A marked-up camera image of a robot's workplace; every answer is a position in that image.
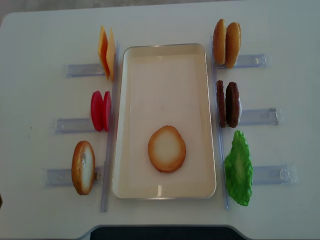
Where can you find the green lettuce leaf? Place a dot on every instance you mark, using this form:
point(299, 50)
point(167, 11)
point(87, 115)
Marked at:
point(239, 170)

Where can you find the bread slice on tray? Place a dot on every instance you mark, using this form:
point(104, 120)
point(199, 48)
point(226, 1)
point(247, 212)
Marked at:
point(166, 149)

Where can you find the right red tomato slice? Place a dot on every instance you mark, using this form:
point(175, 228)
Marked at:
point(106, 110)

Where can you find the red tomato slice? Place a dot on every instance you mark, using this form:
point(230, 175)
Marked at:
point(96, 111)
point(106, 110)

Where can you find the left red tomato slice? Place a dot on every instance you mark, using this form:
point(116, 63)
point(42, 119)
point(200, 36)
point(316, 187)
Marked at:
point(96, 111)

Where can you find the left brown meat patty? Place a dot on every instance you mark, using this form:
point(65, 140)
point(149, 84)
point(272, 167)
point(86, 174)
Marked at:
point(221, 103)

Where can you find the brown meat patty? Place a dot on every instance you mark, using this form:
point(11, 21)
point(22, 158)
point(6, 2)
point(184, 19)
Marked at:
point(221, 103)
point(232, 104)

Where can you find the right brown meat patty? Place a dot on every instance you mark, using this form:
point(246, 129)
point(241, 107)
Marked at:
point(232, 104)

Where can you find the right yellow cheese slice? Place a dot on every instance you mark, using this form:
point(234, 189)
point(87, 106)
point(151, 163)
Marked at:
point(110, 54)

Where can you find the upright bread slice left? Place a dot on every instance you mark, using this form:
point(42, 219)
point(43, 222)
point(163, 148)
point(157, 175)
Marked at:
point(83, 167)

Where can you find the left orange cheese slice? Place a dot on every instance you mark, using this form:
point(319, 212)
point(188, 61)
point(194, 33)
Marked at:
point(102, 50)

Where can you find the clear holder under tomato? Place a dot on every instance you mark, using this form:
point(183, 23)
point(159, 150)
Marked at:
point(72, 126)

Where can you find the clear holder under cheese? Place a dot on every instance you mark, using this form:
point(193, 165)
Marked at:
point(83, 70)

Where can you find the clear holder under patties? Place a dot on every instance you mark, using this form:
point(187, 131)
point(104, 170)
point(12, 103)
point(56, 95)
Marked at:
point(266, 116)

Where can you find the clear holder under bread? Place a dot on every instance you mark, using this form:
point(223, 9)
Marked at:
point(62, 177)

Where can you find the clear holder under lettuce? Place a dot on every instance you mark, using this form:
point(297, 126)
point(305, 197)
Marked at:
point(275, 175)

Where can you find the cream rectangular tray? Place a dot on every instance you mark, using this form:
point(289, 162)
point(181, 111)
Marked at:
point(164, 85)

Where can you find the left bun half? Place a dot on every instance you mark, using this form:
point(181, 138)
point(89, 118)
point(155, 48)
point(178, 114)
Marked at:
point(219, 42)

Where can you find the bun half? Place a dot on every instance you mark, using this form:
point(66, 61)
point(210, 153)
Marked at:
point(219, 42)
point(232, 44)

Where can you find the right bun half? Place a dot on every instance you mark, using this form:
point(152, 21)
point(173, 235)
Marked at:
point(232, 44)

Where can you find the clear holder under buns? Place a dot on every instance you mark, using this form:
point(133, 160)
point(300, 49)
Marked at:
point(253, 61)

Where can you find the left long clear rail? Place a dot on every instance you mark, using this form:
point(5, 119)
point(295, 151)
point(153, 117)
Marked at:
point(112, 133)

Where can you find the long clear rail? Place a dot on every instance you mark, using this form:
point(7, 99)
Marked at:
point(219, 129)
point(112, 133)

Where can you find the right long clear rail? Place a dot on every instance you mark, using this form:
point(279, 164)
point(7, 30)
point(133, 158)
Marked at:
point(219, 129)

